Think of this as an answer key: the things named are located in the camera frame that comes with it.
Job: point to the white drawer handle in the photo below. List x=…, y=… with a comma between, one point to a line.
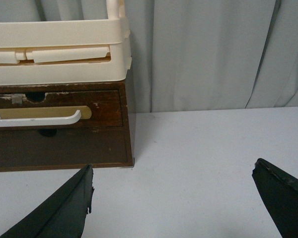
x=41, y=121

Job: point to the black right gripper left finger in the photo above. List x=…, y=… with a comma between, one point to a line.
x=61, y=215

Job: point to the grey curtain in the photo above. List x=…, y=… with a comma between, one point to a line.
x=213, y=54

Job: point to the wooden drawer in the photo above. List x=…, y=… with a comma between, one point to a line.
x=98, y=108
x=55, y=147

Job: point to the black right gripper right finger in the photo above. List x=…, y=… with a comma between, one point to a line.
x=279, y=193

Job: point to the upper wooden drawer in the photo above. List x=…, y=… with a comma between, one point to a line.
x=98, y=108

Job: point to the dark brown wooden drawer cabinet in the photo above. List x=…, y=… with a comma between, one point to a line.
x=128, y=105

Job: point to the lower wooden drawer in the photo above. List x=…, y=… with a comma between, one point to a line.
x=55, y=147

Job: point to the cream plastic basket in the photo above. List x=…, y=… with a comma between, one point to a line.
x=63, y=41

